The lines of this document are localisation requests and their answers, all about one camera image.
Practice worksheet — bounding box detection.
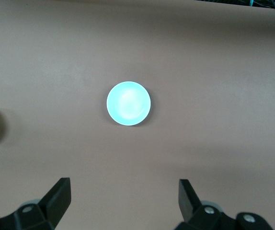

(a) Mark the brown table cover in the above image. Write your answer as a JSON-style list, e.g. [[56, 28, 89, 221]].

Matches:
[[0, 0, 275, 230]]

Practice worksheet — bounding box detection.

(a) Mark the light blue bowl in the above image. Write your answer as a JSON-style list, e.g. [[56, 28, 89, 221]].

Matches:
[[106, 81, 152, 126]]

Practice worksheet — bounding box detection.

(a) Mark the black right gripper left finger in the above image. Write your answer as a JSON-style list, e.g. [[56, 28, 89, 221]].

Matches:
[[0, 177, 71, 230]]

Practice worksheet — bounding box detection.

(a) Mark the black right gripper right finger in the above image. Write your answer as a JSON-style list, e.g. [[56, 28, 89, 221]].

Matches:
[[174, 179, 275, 230]]

